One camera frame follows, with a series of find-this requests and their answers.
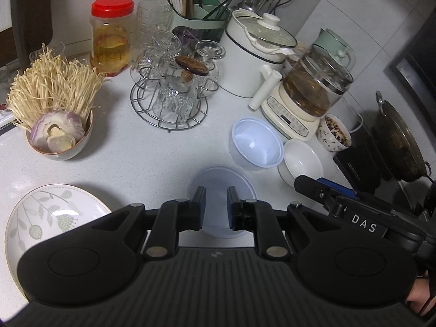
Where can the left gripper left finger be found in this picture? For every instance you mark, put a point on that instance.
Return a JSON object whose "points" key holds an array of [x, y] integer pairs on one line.
{"points": [[172, 218]]}

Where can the cork glass lid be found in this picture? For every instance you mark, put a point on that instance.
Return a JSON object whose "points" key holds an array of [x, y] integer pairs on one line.
{"points": [[190, 67]]}

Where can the wire glass cup holder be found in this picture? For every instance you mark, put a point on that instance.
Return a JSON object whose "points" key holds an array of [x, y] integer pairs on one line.
{"points": [[158, 95]]}

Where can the green utensil holder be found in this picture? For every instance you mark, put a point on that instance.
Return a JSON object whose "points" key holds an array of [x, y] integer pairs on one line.
{"points": [[210, 28]]}

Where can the white bowl with vegetables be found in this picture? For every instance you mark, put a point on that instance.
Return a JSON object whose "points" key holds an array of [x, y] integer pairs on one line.
{"points": [[87, 126]]}

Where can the white leaf plate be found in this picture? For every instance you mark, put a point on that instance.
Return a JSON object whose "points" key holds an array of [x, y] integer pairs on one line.
{"points": [[42, 214]]}

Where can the dark wok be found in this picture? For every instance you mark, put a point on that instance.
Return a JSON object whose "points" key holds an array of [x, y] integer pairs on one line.
{"points": [[397, 145]]}

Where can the patterned cup with grains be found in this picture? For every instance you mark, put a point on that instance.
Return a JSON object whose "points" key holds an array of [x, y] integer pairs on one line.
{"points": [[332, 134]]}

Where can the enoki mushroom bundle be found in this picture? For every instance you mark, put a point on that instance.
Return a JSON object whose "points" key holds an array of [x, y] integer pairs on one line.
{"points": [[53, 83]]}

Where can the red-lid plastic jar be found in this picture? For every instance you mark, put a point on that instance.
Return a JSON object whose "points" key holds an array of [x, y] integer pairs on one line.
{"points": [[111, 22]]}

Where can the right human hand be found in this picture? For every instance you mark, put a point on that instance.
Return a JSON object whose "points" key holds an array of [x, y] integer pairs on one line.
{"points": [[418, 294]]}

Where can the white ceramic bowl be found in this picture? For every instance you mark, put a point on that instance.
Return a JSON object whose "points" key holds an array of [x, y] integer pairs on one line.
{"points": [[299, 159]]}

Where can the glass health kettle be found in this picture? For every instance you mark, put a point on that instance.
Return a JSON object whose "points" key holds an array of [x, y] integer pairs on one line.
{"points": [[297, 103]]}

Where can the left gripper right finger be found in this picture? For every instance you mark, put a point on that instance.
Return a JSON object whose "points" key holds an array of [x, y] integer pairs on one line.
{"points": [[265, 223]]}

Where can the purple onion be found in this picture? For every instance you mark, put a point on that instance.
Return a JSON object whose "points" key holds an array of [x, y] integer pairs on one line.
{"points": [[57, 131]]}

